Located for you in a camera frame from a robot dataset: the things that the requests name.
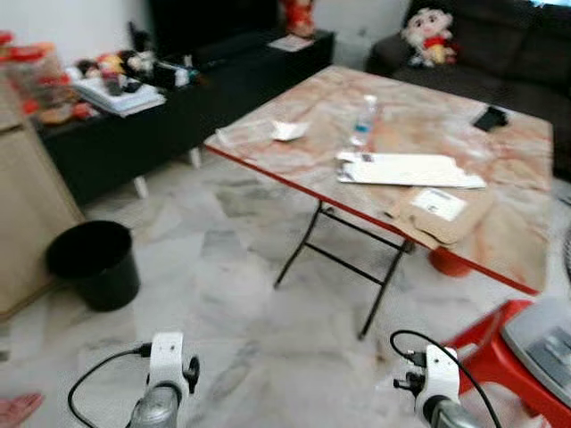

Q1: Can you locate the black plastic rubbish bin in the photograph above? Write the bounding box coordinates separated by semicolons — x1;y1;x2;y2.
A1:
46;219;142;313

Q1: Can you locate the red plastic stool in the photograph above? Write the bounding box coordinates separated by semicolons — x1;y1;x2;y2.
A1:
443;299;571;428

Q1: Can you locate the red plastic bucket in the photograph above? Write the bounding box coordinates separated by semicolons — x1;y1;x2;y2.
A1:
428;247;475;278

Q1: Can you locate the grey weighing scale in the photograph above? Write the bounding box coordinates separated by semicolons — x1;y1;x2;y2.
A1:
500;297;571;407

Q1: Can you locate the brown cardboard mailer with label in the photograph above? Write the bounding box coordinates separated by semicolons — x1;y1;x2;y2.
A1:
385;185;497;251

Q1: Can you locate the flat white cardboard sheet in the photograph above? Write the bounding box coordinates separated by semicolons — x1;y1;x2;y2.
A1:
335;152;488;190

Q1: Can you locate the light wood cabinet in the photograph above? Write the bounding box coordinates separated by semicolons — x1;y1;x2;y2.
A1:
0;89;87;323

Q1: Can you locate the clear plastic bag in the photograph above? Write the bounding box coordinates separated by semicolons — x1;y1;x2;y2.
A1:
214;120;279;150

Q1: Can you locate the long black tv console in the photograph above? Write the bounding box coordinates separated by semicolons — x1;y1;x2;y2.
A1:
36;29;336;207

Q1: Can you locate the crumpled white paper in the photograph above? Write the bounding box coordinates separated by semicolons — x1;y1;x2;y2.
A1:
270;120;311;143

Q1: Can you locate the clear plastic water bottle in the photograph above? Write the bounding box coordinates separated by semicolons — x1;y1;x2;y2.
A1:
350;94;381;149

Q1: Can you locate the marble pattern folding table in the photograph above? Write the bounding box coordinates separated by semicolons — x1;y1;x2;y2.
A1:
204;64;556;341

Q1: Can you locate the small black pouch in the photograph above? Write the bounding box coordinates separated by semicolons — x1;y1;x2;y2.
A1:
472;105;510;133

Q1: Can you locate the stack of white papers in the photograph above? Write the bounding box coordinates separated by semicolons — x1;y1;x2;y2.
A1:
71;75;167;118

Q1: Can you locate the clear jar with red lid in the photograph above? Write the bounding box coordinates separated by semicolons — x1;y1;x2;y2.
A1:
0;31;83;124

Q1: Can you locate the dark brown fabric couch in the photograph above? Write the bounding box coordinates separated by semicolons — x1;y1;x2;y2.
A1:
366;0;571;179

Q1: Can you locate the white paper sheet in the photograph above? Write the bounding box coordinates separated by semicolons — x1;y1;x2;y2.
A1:
267;34;316;54

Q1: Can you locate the cartoon boy plush doll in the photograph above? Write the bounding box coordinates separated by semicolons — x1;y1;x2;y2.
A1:
401;7;459;69

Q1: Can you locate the black television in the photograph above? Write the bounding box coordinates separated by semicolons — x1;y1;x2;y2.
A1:
146;0;283;60

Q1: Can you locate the red figurine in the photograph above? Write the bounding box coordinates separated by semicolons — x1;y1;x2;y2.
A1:
283;0;316;38

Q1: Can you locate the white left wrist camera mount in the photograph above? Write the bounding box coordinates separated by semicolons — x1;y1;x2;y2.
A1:
147;333;186;390

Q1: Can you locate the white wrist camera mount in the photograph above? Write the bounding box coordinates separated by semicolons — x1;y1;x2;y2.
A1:
419;344;461;403
147;333;186;390

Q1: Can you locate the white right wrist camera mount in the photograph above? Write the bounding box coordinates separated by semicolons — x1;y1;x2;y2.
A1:
419;344;461;403

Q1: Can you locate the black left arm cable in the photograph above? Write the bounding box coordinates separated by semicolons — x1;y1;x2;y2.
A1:
68;343;153;428

